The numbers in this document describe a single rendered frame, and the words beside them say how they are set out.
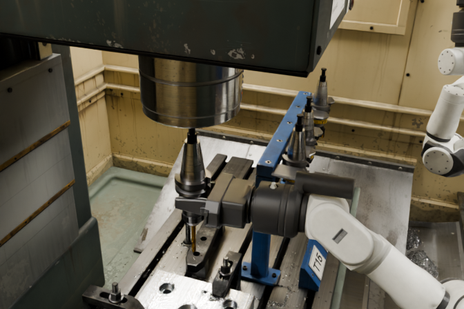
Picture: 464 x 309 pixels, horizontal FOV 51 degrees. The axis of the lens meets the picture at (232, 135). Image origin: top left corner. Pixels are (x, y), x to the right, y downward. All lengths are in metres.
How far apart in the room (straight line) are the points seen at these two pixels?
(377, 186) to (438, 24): 0.59
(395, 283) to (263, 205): 0.24
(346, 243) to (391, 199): 1.05
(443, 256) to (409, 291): 1.02
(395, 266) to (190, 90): 0.42
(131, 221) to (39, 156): 0.86
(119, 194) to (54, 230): 0.86
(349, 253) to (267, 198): 0.15
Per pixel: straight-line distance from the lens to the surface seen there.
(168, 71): 0.68
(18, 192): 1.17
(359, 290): 1.50
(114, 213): 2.04
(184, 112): 0.70
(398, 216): 1.79
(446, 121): 1.38
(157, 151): 2.15
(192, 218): 0.87
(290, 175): 1.05
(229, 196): 0.82
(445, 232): 1.96
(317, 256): 1.28
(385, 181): 1.86
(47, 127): 1.19
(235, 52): 0.59
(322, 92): 1.38
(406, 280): 0.83
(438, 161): 1.39
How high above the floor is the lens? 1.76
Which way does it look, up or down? 27 degrees down
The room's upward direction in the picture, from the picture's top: 2 degrees clockwise
